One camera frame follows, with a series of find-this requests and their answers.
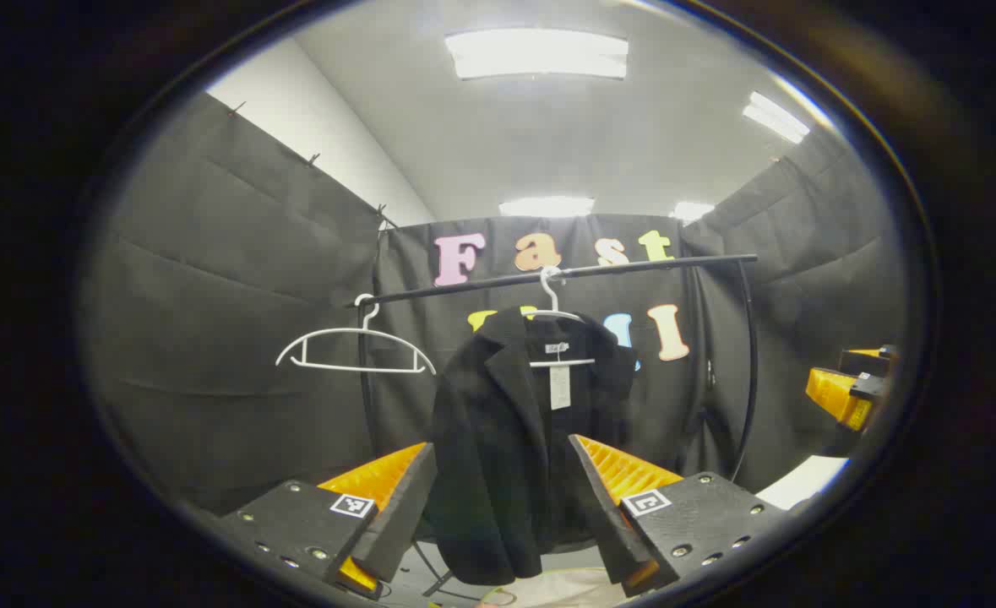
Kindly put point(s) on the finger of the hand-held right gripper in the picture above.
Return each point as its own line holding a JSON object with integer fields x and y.
{"x": 869, "y": 361}
{"x": 835, "y": 393}

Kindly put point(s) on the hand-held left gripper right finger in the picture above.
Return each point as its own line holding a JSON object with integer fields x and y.
{"x": 606, "y": 515}

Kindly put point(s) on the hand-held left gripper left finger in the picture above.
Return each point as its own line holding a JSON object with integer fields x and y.
{"x": 400, "y": 515}

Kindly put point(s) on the black knit jacket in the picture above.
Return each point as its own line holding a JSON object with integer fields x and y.
{"x": 498, "y": 439}

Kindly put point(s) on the white plastic clothes hanger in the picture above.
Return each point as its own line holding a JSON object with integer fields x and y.
{"x": 368, "y": 319}
{"x": 553, "y": 295}

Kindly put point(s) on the black metal clothes rack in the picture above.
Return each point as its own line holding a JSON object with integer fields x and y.
{"x": 650, "y": 265}

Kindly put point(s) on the white paper hang tag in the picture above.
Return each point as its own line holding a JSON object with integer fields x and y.
{"x": 560, "y": 387}

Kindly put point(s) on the black backdrop cloth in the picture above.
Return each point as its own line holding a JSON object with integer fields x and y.
{"x": 236, "y": 279}

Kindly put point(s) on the large rectangular ceiling light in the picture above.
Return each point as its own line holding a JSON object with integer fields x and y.
{"x": 536, "y": 54}

